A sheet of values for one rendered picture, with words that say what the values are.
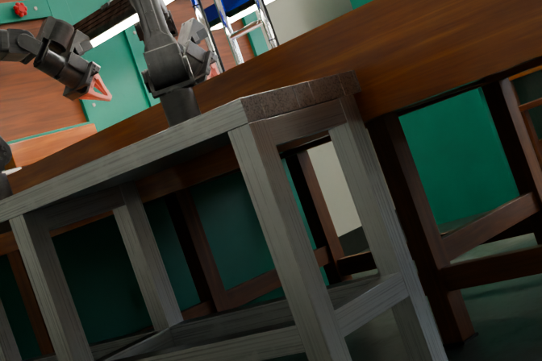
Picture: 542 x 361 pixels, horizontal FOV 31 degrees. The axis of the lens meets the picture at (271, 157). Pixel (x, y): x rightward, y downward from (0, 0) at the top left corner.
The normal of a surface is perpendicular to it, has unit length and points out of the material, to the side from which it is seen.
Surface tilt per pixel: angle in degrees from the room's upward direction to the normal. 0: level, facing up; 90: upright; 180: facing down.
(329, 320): 90
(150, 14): 56
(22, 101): 90
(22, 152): 90
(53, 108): 90
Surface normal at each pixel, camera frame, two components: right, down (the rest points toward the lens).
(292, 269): -0.59, 0.20
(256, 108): 0.73, -0.27
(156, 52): -0.15, -0.54
